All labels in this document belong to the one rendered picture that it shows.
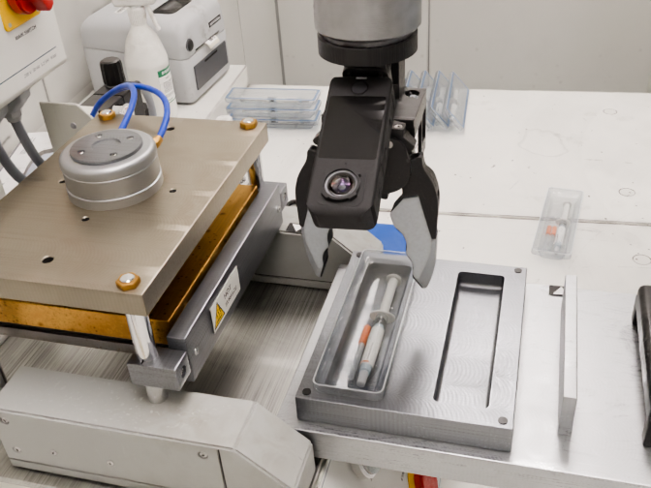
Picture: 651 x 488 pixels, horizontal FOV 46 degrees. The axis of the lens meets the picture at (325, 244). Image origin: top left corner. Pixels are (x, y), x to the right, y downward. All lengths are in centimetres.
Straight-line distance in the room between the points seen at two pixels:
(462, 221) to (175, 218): 71
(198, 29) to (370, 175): 113
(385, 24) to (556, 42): 260
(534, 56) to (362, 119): 261
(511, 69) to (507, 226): 194
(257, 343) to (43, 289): 25
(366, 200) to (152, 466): 27
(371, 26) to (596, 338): 34
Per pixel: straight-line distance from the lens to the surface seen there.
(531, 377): 66
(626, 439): 63
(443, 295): 70
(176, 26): 156
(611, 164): 144
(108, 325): 63
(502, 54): 312
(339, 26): 53
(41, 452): 68
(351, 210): 49
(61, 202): 67
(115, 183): 63
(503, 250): 119
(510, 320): 68
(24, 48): 79
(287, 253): 80
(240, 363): 74
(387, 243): 119
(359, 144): 52
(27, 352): 82
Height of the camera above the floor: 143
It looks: 34 degrees down
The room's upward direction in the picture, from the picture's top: 4 degrees counter-clockwise
